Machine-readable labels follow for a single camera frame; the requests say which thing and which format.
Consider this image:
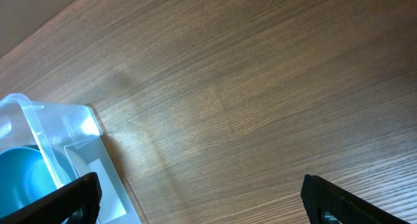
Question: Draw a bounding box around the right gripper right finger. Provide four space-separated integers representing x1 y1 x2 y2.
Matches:
300 175 407 224

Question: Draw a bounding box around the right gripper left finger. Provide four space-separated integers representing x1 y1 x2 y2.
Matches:
1 172 102 224

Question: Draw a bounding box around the dark blue bowl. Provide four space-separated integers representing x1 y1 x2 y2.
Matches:
1 145 57 217

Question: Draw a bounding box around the clear plastic storage container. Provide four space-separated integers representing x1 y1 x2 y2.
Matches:
1 93 140 223

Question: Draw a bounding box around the white label in container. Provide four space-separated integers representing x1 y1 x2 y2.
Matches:
88 159 126 223

